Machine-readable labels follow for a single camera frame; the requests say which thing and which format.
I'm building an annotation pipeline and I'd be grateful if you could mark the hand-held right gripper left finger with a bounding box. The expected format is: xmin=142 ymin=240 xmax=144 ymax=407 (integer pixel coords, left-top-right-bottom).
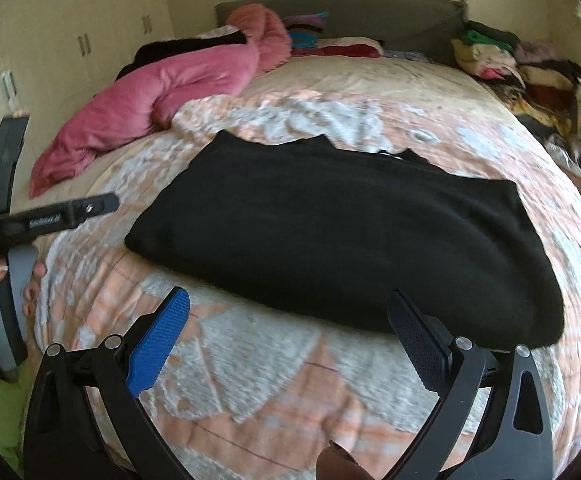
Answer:
xmin=23 ymin=286 xmax=192 ymax=480

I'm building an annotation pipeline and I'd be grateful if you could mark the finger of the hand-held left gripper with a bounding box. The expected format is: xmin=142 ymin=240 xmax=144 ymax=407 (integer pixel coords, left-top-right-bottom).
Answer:
xmin=73 ymin=192 xmax=120 ymax=224

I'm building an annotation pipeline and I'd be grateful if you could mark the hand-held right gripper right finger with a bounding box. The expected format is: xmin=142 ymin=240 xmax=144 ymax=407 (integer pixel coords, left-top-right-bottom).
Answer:
xmin=387 ymin=289 xmax=556 ymax=480

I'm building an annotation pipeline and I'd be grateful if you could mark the black sweater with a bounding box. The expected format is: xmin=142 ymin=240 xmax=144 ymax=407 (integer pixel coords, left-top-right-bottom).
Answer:
xmin=124 ymin=130 xmax=565 ymax=348

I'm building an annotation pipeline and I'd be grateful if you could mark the pile of folded clothes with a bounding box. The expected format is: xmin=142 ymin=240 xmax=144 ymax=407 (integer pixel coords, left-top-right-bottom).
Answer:
xmin=450 ymin=21 xmax=581 ymax=133

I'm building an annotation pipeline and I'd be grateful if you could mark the peach patterned bedspread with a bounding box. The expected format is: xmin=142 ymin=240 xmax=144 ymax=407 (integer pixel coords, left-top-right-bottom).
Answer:
xmin=8 ymin=27 xmax=581 ymax=480

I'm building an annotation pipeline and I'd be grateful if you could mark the pink blanket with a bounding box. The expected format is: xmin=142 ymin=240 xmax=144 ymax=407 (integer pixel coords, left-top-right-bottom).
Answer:
xmin=29 ymin=4 xmax=292 ymax=198

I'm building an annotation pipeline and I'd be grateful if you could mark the black cloth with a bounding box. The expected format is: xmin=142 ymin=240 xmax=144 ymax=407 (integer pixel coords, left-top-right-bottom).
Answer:
xmin=115 ymin=30 xmax=248 ymax=81

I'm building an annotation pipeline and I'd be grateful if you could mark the cream wardrobe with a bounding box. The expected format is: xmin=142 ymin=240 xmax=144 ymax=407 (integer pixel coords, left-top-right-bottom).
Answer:
xmin=0 ymin=0 xmax=174 ymax=161

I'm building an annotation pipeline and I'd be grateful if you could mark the striped colourful cloth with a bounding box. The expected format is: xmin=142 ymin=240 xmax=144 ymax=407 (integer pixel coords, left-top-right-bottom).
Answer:
xmin=283 ymin=10 xmax=328 ymax=48

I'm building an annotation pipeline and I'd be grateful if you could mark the blue patterned cloth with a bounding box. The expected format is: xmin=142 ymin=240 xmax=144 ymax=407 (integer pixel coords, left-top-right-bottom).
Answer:
xmin=383 ymin=49 xmax=433 ymax=63

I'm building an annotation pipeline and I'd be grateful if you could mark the red cloth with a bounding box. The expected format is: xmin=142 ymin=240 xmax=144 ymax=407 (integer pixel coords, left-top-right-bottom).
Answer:
xmin=320 ymin=42 xmax=383 ymax=59

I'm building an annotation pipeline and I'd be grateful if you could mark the grey headboard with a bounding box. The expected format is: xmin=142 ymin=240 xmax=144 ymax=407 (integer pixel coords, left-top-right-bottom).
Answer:
xmin=214 ymin=0 xmax=468 ymax=66

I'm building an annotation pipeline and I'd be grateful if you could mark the brown strap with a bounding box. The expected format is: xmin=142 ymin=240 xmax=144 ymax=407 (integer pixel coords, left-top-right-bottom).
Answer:
xmin=316 ymin=440 xmax=371 ymax=480

